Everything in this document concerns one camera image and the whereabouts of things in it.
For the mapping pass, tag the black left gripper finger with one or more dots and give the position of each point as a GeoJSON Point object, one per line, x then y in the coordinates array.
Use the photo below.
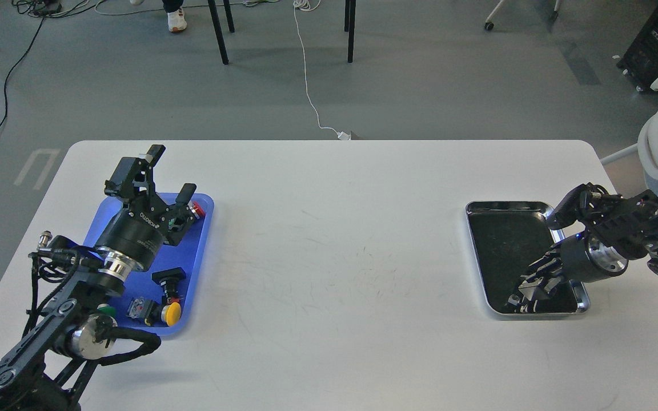
{"type": "Point", "coordinates": [181, 210]}
{"type": "Point", "coordinates": [132, 183]}

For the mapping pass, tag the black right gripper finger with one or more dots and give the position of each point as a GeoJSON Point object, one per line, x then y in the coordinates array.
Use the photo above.
{"type": "Point", "coordinates": [539, 283]}
{"type": "Point", "coordinates": [534, 301]}

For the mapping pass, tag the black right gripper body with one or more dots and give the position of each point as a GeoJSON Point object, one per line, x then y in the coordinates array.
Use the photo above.
{"type": "Point", "coordinates": [587, 259]}

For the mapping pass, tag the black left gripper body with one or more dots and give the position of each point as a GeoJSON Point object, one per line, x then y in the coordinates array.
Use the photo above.
{"type": "Point", "coordinates": [139, 236]}

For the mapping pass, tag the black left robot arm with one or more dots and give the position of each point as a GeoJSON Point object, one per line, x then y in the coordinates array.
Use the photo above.
{"type": "Point", "coordinates": [69, 334]}

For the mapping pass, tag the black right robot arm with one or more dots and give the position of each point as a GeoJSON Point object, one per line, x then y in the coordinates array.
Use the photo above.
{"type": "Point", "coordinates": [617, 230]}

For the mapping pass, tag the blue plastic tray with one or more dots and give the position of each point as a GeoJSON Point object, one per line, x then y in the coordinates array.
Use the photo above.
{"type": "Point", "coordinates": [188, 255]}

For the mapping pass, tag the metal tray with black mat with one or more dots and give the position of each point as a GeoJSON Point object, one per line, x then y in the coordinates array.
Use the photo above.
{"type": "Point", "coordinates": [507, 236]}

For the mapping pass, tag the white sneaker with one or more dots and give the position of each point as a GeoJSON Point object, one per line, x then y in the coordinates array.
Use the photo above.
{"type": "Point", "coordinates": [176, 21]}

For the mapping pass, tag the black equipment case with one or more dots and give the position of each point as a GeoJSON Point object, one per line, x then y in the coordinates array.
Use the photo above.
{"type": "Point", "coordinates": [640, 62]}

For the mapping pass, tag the white chair base with caster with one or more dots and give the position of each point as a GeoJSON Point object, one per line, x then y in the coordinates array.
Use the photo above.
{"type": "Point", "coordinates": [520, 14]}

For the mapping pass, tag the red push button switch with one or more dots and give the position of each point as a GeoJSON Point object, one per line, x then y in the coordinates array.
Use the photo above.
{"type": "Point", "coordinates": [197, 210]}

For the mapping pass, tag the black push button switch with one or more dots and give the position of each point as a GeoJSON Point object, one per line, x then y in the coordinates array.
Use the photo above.
{"type": "Point", "coordinates": [168, 280]}

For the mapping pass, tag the green push button switch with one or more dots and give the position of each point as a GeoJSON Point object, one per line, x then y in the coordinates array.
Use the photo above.
{"type": "Point", "coordinates": [107, 310]}

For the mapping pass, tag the yellow push button switch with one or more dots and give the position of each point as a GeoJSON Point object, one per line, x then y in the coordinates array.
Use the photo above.
{"type": "Point", "coordinates": [149, 312]}

